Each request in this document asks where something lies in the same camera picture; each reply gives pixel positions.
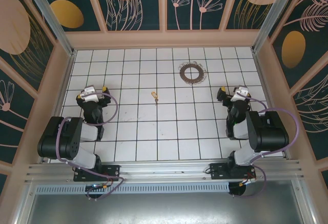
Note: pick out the large metal keyring with loops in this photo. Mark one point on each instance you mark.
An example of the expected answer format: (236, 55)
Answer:
(182, 72)

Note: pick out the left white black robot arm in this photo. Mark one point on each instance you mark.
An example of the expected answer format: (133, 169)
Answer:
(59, 137)

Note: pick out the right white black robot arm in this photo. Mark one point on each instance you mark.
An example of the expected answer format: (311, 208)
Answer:
(269, 131)

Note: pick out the grey metal sheet panel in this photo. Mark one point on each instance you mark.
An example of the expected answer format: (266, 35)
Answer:
(164, 208)

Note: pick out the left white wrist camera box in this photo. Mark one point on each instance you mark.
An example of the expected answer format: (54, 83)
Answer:
(89, 94)

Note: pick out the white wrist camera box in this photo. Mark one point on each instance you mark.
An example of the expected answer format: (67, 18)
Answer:
(241, 90)
(89, 94)

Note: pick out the aluminium side rail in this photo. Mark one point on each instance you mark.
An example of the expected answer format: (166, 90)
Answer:
(265, 85)
(64, 85)

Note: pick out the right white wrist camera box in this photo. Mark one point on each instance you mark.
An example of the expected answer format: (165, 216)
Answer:
(241, 90)

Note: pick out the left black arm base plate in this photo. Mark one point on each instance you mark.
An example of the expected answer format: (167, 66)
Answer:
(114, 168)

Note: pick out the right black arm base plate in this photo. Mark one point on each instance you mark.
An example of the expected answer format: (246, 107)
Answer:
(216, 174)

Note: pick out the aluminium corner post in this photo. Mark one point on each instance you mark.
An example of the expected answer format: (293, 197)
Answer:
(275, 16)
(51, 16)

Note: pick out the aluminium mounting rail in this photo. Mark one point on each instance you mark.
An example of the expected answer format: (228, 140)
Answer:
(164, 168)

